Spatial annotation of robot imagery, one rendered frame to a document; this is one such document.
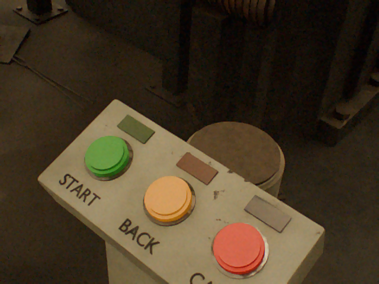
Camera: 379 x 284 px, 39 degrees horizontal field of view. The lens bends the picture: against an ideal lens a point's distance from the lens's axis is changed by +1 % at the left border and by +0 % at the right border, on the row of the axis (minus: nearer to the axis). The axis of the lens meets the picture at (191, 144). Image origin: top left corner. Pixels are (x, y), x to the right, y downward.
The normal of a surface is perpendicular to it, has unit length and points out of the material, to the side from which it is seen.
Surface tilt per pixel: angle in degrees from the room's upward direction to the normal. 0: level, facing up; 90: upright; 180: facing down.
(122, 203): 20
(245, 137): 0
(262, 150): 0
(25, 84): 0
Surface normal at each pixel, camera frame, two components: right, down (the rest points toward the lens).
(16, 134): 0.05, -0.73
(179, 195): -0.17, -0.51
